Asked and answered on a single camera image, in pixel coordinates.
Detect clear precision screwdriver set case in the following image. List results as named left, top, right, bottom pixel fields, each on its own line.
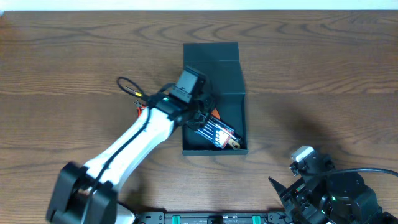
left=195, top=116, right=234, bottom=149

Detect orange scraper with wooden handle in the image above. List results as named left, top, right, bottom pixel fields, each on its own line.
left=208, top=109, right=241, bottom=149

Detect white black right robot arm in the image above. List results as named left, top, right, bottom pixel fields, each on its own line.
left=269, top=172, right=397, bottom=224

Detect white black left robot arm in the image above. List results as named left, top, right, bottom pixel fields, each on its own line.
left=45, top=90, right=216, bottom=223

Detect black cardboard box with lid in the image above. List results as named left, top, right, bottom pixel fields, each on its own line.
left=182, top=42, right=249, bottom=156

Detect orange black handled pliers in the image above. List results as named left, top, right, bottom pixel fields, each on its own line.
left=134, top=100, right=146, bottom=117

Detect black yellow handled screwdriver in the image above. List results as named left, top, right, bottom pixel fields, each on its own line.
left=124, top=86, right=143, bottom=98

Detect black mounting rail green clips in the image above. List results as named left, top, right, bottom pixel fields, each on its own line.
left=133, top=212, right=294, bottom=224

